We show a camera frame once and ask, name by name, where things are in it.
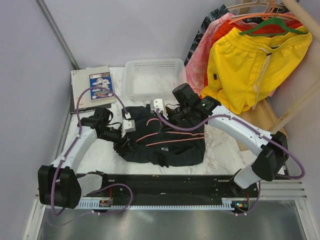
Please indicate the wooden clothes rack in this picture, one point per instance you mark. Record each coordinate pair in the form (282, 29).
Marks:
(294, 109)

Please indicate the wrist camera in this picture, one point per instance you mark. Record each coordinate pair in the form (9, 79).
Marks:
(158, 104)
(128, 124)

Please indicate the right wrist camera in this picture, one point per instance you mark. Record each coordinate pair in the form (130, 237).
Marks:
(158, 104)

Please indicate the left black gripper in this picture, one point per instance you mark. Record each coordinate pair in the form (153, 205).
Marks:
(125, 147)

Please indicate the orange plastic hanger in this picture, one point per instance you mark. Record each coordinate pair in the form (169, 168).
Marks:
(266, 14)

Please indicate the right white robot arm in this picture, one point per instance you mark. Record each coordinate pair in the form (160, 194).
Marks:
(194, 112)

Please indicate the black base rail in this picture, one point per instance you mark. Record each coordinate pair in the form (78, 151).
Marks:
(148, 190)

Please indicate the blue cover book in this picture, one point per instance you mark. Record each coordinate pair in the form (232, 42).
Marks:
(98, 83)

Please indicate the pink patterned shorts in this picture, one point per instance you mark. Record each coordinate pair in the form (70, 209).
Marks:
(196, 68)

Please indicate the red orange shorts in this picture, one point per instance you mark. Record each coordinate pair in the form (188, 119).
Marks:
(226, 27)

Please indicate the white plastic basket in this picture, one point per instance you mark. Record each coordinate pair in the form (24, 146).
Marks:
(149, 79)

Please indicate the pink wire hanger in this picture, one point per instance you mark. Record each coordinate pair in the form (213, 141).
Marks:
(195, 136)

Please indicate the beige wooden hanger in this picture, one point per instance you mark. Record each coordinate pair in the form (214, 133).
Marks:
(257, 3)

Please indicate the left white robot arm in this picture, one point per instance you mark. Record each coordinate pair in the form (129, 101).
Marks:
(58, 183)

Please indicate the black patterned garment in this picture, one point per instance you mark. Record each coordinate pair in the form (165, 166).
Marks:
(209, 18)

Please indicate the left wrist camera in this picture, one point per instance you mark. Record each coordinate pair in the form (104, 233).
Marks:
(128, 124)

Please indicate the white booklet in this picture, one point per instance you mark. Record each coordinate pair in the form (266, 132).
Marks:
(80, 81)

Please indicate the green plastic hanger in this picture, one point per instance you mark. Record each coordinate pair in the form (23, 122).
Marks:
(272, 27)

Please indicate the dark navy shorts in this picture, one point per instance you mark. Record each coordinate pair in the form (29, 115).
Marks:
(180, 154)

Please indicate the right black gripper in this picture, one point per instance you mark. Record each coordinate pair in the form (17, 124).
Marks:
(169, 119)

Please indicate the yellow shorts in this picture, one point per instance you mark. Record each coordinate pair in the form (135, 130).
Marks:
(243, 70)

